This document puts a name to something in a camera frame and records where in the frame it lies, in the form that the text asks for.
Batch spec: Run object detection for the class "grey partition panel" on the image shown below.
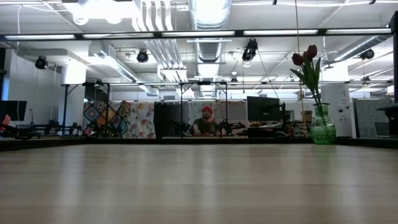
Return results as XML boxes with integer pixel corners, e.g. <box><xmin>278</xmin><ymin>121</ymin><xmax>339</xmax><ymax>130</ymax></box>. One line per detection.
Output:
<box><xmin>353</xmin><ymin>98</ymin><xmax>396</xmax><ymax>139</ymax></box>

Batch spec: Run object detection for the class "grey desk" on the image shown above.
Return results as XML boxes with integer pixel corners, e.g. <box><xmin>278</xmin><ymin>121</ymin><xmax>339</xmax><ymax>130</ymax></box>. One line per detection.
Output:
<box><xmin>376</xmin><ymin>105</ymin><xmax>398</xmax><ymax>137</ymax></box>

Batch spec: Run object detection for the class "black stand post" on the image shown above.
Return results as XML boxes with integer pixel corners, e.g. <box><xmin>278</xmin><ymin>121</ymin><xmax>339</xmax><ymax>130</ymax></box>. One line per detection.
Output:
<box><xmin>390</xmin><ymin>11</ymin><xmax>398</xmax><ymax>104</ymax></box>

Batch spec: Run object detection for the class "dark desk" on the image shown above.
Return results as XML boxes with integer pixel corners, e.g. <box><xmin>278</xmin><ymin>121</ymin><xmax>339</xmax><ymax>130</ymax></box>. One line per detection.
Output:
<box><xmin>247</xmin><ymin>123</ymin><xmax>312</xmax><ymax>139</ymax></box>

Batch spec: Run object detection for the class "black monitor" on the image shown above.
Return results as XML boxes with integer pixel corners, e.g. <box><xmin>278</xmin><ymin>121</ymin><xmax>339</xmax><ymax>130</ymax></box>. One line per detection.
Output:
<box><xmin>246</xmin><ymin>95</ymin><xmax>282</xmax><ymax>123</ymax></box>

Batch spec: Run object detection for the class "black bar with light strips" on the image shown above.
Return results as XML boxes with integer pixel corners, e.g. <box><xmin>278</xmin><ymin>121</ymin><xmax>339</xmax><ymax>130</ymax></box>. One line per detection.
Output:
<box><xmin>0</xmin><ymin>28</ymin><xmax>393</xmax><ymax>40</ymax></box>

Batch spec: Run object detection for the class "dark monitor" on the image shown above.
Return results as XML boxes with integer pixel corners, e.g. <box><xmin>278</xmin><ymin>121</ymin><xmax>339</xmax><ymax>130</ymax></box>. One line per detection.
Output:
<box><xmin>0</xmin><ymin>100</ymin><xmax>28</xmax><ymax>122</ymax></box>

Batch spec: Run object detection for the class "white floral cloth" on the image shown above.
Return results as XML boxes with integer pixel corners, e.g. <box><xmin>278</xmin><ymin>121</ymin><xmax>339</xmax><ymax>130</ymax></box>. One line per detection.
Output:
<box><xmin>126</xmin><ymin>101</ymin><xmax>156</xmax><ymax>140</ymax></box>

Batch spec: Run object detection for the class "green glass vase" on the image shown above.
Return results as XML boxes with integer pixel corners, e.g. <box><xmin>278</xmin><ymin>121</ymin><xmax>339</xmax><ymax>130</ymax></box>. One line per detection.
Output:
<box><xmin>310</xmin><ymin>103</ymin><xmax>337</xmax><ymax>145</ymax></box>

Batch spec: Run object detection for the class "black partition panel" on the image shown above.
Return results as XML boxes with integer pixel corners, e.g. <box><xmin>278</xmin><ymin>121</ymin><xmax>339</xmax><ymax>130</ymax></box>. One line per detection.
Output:
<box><xmin>154</xmin><ymin>101</ymin><xmax>190</xmax><ymax>139</ymax></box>

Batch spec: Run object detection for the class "colourful patchwork cloth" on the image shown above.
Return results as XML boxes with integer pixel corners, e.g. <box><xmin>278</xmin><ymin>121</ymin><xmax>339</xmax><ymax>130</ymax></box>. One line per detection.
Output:
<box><xmin>82</xmin><ymin>100</ymin><xmax>131</xmax><ymax>139</ymax></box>

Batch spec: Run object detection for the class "person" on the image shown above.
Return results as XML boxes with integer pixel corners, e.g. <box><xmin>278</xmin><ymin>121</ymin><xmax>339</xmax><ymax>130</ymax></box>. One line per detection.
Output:
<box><xmin>191</xmin><ymin>105</ymin><xmax>220</xmax><ymax>137</ymax></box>

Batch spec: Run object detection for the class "black aluminium frame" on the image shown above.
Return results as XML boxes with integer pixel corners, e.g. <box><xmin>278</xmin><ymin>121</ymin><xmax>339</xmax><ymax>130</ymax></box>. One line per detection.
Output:
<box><xmin>0</xmin><ymin>136</ymin><xmax>398</xmax><ymax>149</ymax></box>

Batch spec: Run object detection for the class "black tube rig frame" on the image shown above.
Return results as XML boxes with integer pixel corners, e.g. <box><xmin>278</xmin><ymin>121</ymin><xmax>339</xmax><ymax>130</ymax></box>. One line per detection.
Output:
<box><xmin>60</xmin><ymin>81</ymin><xmax>229</xmax><ymax>138</ymax></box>

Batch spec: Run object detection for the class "black round spotlight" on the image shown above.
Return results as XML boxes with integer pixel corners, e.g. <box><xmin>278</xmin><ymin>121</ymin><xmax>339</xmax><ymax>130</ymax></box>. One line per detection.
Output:
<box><xmin>34</xmin><ymin>55</ymin><xmax>49</xmax><ymax>70</ymax></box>
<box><xmin>360</xmin><ymin>48</ymin><xmax>376</xmax><ymax>60</ymax></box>
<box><xmin>136</xmin><ymin>49</ymin><xmax>149</xmax><ymax>64</ymax></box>
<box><xmin>241</xmin><ymin>39</ymin><xmax>259</xmax><ymax>62</ymax></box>

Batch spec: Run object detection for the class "silver ventilation duct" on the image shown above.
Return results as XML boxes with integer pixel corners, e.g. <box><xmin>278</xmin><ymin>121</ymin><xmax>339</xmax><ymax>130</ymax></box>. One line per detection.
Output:
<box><xmin>188</xmin><ymin>0</ymin><xmax>233</xmax><ymax>65</ymax></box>

